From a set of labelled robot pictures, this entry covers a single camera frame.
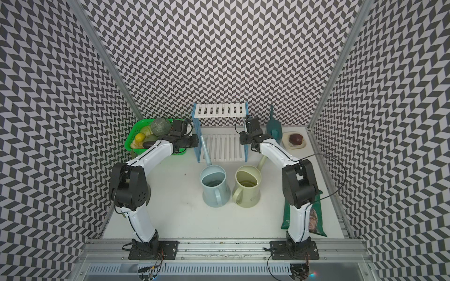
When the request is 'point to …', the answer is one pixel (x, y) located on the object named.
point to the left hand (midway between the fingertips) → (197, 141)
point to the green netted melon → (161, 126)
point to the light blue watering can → (216, 191)
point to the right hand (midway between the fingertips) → (246, 136)
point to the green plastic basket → (136, 123)
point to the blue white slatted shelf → (221, 124)
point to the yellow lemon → (140, 137)
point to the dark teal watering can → (274, 127)
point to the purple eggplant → (148, 144)
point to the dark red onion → (296, 139)
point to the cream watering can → (247, 194)
